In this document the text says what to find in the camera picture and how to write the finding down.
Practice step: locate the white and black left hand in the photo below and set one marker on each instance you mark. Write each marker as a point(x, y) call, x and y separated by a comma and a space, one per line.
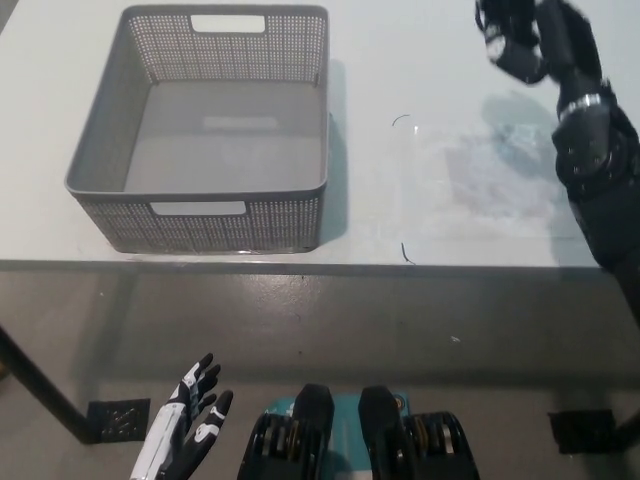
point(167, 435)

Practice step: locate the grey perforated plastic basket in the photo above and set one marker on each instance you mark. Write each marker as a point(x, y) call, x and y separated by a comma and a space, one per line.
point(220, 150)

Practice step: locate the black and white right hand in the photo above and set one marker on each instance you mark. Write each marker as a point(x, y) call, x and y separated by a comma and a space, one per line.
point(570, 45)

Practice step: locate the black metal table leg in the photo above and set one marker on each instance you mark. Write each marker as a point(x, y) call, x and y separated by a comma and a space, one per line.
point(45, 390)

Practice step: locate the black table foot plate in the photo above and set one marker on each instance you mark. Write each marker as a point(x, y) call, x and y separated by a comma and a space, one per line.
point(582, 431)
point(120, 420)

